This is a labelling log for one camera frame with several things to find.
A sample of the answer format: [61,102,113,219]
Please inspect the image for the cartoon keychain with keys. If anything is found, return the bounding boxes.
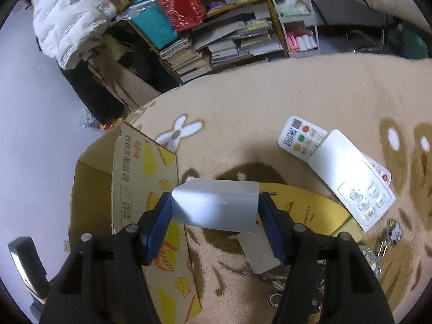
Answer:
[359,220,403,280]

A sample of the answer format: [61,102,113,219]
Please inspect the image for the yellow round fan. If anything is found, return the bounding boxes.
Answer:
[259,183,364,242]

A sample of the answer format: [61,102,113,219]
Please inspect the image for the white remote control panel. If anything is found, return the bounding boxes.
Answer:
[308,130,395,232]

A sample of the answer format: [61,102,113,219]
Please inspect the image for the cardboard box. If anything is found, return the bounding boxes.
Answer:
[68,121,201,323]

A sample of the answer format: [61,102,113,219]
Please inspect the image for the white power bank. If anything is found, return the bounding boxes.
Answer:
[171,178,259,232]

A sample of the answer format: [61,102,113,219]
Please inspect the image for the white flat card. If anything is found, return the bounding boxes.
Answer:
[237,224,281,274]

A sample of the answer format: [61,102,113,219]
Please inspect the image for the black stand on floor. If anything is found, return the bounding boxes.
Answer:
[8,237,50,320]

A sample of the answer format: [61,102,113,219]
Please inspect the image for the white remote colored buttons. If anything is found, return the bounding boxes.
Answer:
[278,116,390,190]

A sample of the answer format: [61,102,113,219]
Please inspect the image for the beige patterned carpet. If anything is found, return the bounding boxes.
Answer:
[128,53,431,323]

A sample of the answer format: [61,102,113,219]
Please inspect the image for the stack of books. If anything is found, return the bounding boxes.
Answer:
[159,36,212,83]

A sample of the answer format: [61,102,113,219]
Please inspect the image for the white puffer jacket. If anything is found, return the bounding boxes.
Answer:
[31,0,117,70]

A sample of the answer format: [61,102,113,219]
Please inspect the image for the teal bag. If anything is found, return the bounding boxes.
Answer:
[130,0,178,50]

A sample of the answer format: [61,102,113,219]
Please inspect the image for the wooden bookshelf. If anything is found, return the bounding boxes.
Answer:
[108,0,287,84]

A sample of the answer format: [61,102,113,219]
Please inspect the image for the red patterned bag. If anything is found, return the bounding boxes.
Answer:
[157,0,206,32]

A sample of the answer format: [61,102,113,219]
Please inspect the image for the white wire rack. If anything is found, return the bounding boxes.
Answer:
[271,0,320,58]

